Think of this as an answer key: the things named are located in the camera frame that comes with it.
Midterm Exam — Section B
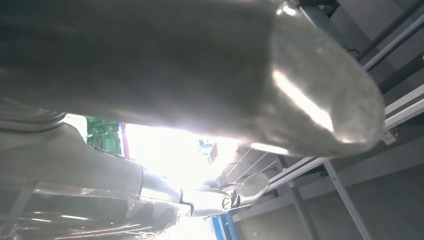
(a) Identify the blue metal shelf rack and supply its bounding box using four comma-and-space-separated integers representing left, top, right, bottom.
211, 211, 239, 240

